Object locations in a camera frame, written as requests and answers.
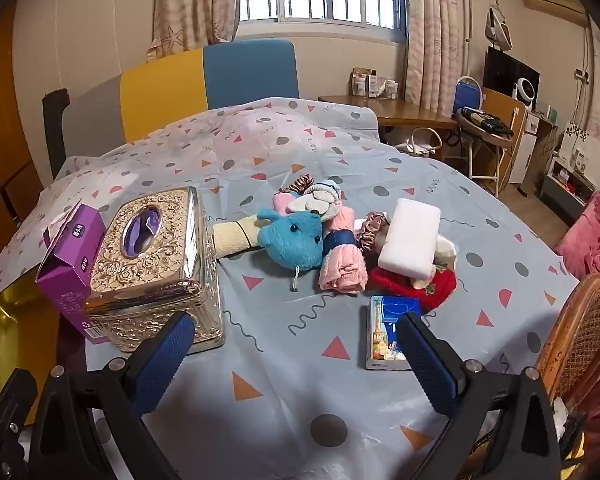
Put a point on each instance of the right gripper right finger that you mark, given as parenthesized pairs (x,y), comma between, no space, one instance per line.
(438,369)

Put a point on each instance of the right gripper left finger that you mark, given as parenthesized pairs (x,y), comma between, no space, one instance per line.
(152,366)

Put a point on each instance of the blue tissue packet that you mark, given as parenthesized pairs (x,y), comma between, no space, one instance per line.
(382,349)

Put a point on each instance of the red knitted doll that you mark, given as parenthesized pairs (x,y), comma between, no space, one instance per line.
(431,292)

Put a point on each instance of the white sponge block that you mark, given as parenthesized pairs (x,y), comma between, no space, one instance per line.
(411,239)

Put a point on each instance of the pink towel blue band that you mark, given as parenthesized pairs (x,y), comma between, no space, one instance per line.
(343,268)

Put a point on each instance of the beige sock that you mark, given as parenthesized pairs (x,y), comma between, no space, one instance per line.
(233,237)

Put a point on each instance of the mauve satin scrunchie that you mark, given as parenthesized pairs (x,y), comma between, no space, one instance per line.
(372,233)

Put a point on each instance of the blue plush elephant toy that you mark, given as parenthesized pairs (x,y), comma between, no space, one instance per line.
(294,242)

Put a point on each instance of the striped brown scrunchie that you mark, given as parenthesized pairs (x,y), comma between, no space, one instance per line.
(299,186)

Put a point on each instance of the ornate gold tissue box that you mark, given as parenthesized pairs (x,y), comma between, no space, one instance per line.
(157,258)

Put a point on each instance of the patterned plastic tablecloth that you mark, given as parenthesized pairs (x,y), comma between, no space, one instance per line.
(288,396)

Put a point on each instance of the purple cardboard tissue box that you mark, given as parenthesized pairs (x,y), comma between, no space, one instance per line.
(72,242)

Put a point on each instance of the gold metal tray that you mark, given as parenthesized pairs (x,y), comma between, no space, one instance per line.
(28,330)

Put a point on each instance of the rattan chair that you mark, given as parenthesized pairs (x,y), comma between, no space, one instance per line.
(569,362)

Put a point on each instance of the pink blanket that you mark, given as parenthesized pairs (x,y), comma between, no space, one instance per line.
(580,246)

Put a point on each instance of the low white shelf unit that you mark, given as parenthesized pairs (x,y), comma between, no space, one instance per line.
(565,190)

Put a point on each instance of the wooden side table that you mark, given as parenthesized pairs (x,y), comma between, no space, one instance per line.
(396,113)

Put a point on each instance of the blue folding chair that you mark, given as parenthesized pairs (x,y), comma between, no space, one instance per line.
(468,94)

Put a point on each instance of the white fan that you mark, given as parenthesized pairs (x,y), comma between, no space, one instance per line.
(524,92)

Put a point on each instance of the jars on side table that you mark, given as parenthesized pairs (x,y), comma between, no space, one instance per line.
(368,84)

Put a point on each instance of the black television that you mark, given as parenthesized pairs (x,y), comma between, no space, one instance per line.
(501,71)

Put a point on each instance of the left beige curtain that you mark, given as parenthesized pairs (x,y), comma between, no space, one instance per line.
(183,25)

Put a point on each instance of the beige curtain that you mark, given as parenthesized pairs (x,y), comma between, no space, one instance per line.
(183,25)
(433,56)

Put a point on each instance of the right beige curtain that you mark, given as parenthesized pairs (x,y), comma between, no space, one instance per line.
(433,56)

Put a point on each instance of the wall air conditioner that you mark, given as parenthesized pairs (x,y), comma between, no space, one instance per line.
(568,10)

